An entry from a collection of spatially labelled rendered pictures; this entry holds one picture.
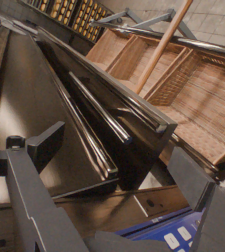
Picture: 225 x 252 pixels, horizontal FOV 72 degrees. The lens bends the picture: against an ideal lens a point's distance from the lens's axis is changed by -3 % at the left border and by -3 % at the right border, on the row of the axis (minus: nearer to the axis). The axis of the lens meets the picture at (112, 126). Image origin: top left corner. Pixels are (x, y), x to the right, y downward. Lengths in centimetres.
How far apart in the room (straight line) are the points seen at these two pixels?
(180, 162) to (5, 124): 33
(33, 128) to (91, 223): 22
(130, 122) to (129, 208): 15
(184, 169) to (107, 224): 13
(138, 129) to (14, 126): 25
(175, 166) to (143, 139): 12
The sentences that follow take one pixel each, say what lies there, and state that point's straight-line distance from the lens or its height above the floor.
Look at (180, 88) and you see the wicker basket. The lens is 125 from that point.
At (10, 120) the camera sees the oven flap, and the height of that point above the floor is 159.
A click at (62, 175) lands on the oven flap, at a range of 26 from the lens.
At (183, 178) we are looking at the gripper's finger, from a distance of 17.
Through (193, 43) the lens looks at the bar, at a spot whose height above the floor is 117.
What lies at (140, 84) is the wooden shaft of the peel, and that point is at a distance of 63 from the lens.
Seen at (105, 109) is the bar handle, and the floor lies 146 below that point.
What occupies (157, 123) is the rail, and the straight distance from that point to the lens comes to 24.
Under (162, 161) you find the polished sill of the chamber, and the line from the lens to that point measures 53.
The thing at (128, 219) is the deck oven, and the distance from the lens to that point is 28.
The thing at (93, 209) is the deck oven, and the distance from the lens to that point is 25.
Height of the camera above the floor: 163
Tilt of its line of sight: 39 degrees down
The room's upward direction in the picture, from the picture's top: 77 degrees counter-clockwise
